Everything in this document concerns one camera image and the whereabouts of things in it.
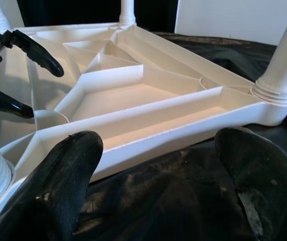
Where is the black door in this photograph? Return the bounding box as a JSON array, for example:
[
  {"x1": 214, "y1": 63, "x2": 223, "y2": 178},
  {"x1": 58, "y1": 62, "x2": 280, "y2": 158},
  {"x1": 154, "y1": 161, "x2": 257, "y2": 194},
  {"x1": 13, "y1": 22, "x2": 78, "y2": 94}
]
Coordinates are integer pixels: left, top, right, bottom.
[{"x1": 22, "y1": 0, "x2": 178, "y2": 28}]

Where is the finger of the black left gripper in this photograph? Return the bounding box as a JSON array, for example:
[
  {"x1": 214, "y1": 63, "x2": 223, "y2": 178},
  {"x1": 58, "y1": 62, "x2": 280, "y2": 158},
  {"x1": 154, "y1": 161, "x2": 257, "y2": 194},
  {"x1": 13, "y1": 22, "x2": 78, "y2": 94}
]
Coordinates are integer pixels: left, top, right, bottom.
[
  {"x1": 11, "y1": 29, "x2": 65, "y2": 78},
  {"x1": 0, "y1": 87, "x2": 35, "y2": 119}
]

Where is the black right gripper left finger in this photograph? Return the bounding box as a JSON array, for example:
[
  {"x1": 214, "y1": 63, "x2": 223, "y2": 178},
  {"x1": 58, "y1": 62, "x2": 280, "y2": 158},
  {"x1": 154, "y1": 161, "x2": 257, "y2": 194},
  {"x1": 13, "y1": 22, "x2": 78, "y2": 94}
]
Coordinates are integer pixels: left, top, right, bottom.
[{"x1": 0, "y1": 130, "x2": 104, "y2": 241}]

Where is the white plastic children table top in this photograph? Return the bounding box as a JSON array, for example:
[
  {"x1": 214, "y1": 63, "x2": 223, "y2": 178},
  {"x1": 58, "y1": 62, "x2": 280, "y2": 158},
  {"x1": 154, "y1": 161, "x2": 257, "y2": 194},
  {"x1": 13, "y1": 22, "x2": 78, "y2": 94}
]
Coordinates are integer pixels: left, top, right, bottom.
[{"x1": 0, "y1": 22, "x2": 287, "y2": 241}]

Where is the black plastic table cover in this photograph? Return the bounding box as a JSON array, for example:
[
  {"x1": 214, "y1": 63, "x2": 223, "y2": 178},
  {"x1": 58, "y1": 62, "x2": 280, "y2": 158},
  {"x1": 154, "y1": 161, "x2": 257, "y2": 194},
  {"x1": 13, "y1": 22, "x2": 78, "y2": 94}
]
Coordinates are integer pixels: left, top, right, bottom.
[{"x1": 77, "y1": 31, "x2": 287, "y2": 241}]

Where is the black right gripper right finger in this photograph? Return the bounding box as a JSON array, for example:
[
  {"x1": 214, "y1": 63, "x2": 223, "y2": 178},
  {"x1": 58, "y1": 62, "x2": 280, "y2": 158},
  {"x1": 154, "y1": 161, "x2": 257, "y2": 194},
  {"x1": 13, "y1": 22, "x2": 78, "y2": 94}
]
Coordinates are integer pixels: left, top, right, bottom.
[{"x1": 215, "y1": 127, "x2": 287, "y2": 241}]

